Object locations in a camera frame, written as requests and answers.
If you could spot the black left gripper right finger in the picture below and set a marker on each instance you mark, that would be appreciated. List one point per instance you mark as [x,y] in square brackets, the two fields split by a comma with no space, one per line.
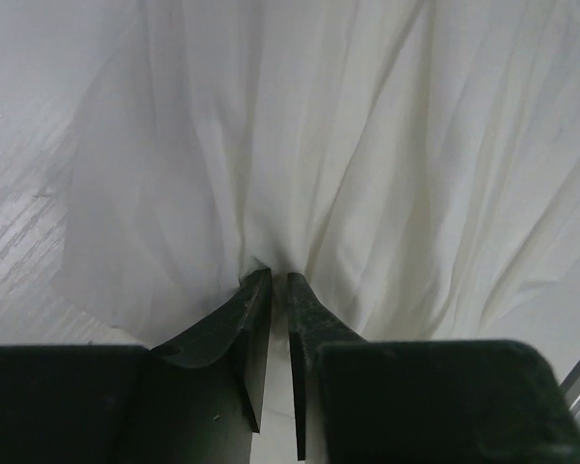
[461,401]

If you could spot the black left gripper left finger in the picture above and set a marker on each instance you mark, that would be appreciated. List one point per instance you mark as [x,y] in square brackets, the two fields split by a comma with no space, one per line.
[196,398]

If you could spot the white skirt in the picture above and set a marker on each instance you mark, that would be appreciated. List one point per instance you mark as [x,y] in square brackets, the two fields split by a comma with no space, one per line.
[417,161]

